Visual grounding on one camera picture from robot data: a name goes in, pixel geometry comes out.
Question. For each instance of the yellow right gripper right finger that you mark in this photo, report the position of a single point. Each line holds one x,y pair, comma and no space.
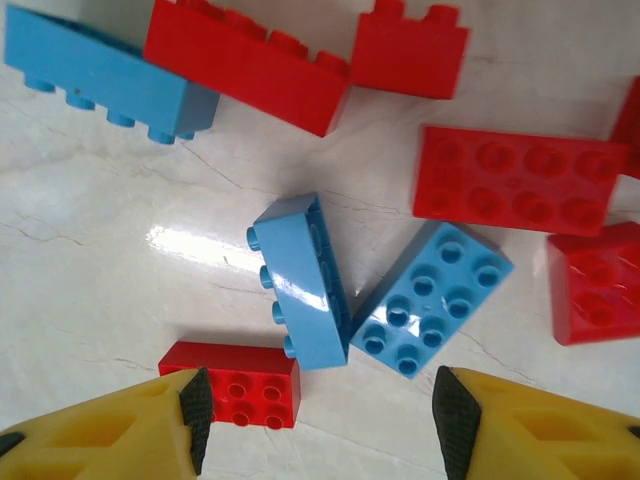
540,440

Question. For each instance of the small red lego brick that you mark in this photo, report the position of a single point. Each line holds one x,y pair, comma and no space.
405,55
631,130
595,285

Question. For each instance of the blue lego brick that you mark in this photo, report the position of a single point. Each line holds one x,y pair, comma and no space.
430,300
300,280
100,70

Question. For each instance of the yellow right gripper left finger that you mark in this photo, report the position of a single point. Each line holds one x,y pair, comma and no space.
90,440

